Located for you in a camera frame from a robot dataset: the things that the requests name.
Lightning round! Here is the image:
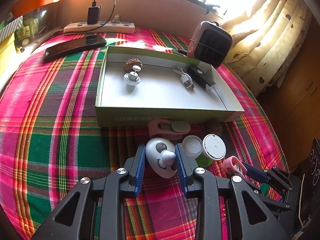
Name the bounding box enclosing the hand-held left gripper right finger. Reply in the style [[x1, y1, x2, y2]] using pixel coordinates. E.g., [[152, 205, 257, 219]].
[[174, 144, 292, 240]]

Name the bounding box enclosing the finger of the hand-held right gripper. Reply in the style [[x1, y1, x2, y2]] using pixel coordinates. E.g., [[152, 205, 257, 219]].
[[250, 183, 288, 213], [242, 162, 300, 193]]

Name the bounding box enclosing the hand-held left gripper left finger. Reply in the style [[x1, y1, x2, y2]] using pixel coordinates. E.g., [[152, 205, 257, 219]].
[[31, 144, 146, 240]]

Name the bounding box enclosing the white panda face gadget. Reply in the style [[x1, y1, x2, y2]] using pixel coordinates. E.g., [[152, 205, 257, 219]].
[[145, 137, 178, 179]]

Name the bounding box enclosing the small clear plastic jar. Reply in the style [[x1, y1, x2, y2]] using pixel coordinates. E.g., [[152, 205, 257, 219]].
[[182, 135, 203, 158]]

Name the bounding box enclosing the pink plastic clip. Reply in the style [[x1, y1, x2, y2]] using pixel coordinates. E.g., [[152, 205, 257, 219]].
[[222, 156, 248, 178]]

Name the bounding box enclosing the green container with white lid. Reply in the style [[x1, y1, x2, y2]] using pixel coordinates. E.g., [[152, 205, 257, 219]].
[[196, 134, 227, 167]]

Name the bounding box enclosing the pink clip with green pad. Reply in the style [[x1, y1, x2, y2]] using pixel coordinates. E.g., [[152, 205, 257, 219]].
[[147, 119, 191, 138]]

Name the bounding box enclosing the green and white cardboard box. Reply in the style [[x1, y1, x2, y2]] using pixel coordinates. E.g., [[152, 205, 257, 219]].
[[95, 46, 245, 127]]

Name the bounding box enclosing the white usb cable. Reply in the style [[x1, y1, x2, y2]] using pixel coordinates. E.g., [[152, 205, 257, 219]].
[[172, 66, 195, 92]]

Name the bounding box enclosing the small white knob toy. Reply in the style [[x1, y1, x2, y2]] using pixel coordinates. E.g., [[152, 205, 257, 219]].
[[124, 65, 141, 87]]

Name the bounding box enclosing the black rectangular light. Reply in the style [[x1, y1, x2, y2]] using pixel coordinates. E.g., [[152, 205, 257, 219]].
[[187, 66, 216, 92]]

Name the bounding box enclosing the brown walnut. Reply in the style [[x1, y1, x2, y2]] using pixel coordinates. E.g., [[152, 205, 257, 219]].
[[124, 58, 143, 72]]

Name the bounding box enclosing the black box with round dials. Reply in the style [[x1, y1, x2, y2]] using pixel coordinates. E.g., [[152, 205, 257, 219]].
[[300, 137, 320, 230]]

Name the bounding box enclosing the wooden cabinet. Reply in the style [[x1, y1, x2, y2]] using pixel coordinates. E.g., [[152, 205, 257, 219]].
[[257, 12, 320, 140]]

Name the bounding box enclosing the plaid tablecloth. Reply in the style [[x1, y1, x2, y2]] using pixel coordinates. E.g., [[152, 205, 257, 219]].
[[0, 26, 290, 240]]

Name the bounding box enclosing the grey portable heater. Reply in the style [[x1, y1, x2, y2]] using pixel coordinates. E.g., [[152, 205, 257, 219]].
[[187, 21, 233, 68]]

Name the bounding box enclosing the black smartphone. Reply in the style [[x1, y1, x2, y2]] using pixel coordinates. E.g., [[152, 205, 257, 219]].
[[44, 34, 107, 62]]

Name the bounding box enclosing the cream heart print curtain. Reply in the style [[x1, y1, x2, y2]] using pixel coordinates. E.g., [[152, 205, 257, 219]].
[[220, 0, 313, 95]]

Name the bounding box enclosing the beige power strip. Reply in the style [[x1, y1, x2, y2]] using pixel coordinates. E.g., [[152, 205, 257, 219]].
[[63, 21, 135, 34]]

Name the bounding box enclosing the black charger plug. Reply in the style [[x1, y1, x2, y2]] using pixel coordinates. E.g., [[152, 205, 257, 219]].
[[87, 6, 101, 25]]

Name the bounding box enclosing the black window latch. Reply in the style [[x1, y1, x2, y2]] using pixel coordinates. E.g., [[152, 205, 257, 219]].
[[204, 1, 220, 15]]

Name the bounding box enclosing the yellow cardboard box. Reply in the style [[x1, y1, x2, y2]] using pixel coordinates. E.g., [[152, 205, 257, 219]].
[[0, 34, 16, 80]]

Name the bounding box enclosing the glass tank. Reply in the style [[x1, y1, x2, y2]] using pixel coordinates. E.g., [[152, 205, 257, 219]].
[[15, 5, 63, 53]]

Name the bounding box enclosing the green striped box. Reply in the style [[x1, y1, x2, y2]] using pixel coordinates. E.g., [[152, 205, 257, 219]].
[[0, 17, 23, 42]]

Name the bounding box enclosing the black charger cable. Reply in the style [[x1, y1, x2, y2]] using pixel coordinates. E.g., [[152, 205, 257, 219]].
[[92, 0, 116, 30]]

